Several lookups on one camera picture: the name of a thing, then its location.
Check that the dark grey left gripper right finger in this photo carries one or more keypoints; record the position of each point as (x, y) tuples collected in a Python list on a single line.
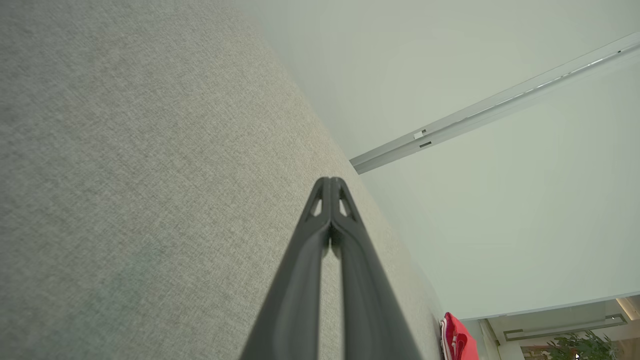
[(370, 310)]

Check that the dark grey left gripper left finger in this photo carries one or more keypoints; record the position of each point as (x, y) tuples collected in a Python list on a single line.
[(295, 300)]

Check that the red Bulls basketball shorts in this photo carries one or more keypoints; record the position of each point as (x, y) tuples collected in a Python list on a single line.
[(457, 342)]

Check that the grey fabric sofa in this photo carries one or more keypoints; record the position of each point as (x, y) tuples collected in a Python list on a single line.
[(150, 175)]

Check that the green potted plant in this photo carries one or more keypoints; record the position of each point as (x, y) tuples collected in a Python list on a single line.
[(585, 347)]

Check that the grey metal partition post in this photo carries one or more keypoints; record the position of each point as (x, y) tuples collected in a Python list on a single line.
[(475, 117)]

